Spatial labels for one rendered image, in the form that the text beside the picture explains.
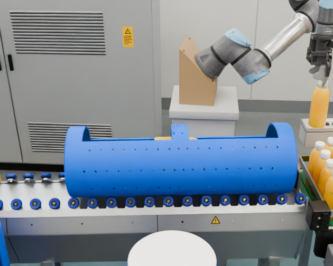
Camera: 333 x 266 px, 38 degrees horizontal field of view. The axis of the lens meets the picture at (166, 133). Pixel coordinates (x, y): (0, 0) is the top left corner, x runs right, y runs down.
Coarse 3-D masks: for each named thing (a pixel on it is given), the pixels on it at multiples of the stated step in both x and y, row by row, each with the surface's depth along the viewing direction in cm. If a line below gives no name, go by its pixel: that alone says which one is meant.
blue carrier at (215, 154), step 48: (96, 144) 180; (144, 144) 180; (192, 144) 180; (240, 144) 180; (288, 144) 180; (96, 192) 183; (144, 192) 184; (192, 192) 185; (240, 192) 186; (288, 192) 188
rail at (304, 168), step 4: (300, 156) 215; (300, 160) 214; (300, 164) 214; (304, 164) 209; (304, 168) 208; (304, 172) 208; (308, 172) 204; (308, 176) 203; (308, 180) 203; (312, 180) 198; (312, 184) 197; (312, 188) 197; (316, 188) 193; (316, 192) 192; (316, 196) 193; (320, 196) 188; (320, 200) 188
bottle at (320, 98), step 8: (320, 88) 195; (312, 96) 198; (320, 96) 195; (328, 96) 195; (312, 104) 199; (320, 104) 196; (328, 104) 198; (312, 112) 200; (320, 112) 198; (312, 120) 201; (320, 120) 200
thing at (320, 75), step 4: (320, 68) 189; (324, 68) 189; (320, 72) 190; (324, 72) 190; (316, 76) 191; (320, 76) 191; (324, 76) 190; (320, 80) 191; (324, 80) 191; (324, 84) 192
